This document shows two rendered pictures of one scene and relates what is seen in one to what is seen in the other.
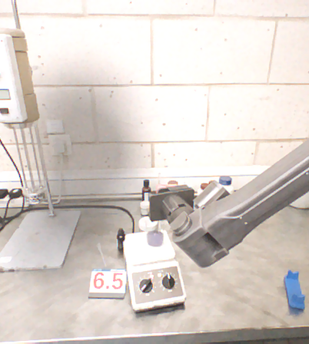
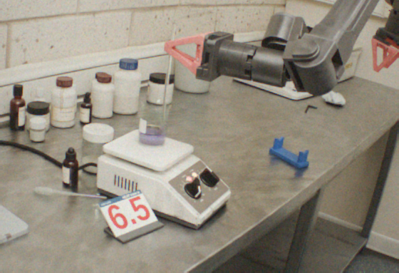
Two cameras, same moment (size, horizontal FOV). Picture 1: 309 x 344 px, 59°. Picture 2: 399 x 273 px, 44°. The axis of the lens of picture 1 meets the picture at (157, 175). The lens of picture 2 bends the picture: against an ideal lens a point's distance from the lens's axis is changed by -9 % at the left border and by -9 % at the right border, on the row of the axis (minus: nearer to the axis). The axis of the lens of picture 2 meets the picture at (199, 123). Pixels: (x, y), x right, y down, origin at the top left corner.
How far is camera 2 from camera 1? 0.67 m
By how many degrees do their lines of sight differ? 50
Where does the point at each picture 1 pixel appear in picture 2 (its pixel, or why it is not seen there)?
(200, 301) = (236, 194)
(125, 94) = not seen: outside the picture
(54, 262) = (16, 227)
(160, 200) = (218, 48)
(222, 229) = (344, 43)
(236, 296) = (257, 179)
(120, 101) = not seen: outside the picture
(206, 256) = (333, 77)
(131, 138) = not seen: outside the picture
